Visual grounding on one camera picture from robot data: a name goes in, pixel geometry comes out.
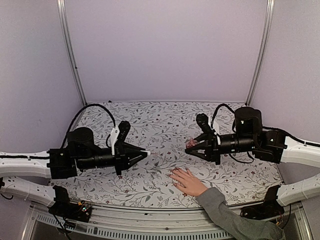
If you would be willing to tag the person's bare hand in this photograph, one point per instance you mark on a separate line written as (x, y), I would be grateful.
(186, 182)

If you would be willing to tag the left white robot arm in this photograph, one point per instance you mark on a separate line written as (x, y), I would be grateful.
(14, 167)

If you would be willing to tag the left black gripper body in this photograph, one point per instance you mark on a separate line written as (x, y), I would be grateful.
(91, 162)

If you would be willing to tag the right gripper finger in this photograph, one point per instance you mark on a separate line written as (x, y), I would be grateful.
(202, 137)
(199, 152)

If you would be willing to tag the floral patterned table mat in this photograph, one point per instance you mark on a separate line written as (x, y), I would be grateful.
(164, 128)

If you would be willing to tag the left aluminium frame post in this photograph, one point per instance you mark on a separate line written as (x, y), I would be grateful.
(61, 7)

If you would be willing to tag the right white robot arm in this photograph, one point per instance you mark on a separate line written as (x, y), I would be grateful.
(298, 151)

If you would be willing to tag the glitter nail polish bottle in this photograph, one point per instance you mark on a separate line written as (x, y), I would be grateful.
(191, 143)

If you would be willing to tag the slotted metal front rail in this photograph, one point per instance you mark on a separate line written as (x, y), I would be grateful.
(110, 222)

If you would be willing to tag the right aluminium frame post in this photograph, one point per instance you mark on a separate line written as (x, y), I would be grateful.
(270, 4)

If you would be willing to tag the white nail polish cap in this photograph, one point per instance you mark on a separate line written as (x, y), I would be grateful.
(151, 153)

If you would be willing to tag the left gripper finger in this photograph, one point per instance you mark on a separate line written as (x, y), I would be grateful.
(135, 160)
(132, 148)

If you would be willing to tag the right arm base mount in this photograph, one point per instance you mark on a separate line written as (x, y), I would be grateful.
(267, 209)

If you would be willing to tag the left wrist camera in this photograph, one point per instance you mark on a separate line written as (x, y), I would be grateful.
(118, 135)

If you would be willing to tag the grey sleeved forearm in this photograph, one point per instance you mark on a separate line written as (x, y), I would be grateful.
(214, 203)

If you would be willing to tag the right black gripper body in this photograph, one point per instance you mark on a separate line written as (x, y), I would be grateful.
(244, 144)

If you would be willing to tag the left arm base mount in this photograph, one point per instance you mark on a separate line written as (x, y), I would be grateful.
(63, 207)

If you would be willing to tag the aluminium frame post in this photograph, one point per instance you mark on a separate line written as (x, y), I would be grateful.
(61, 7)
(270, 4)

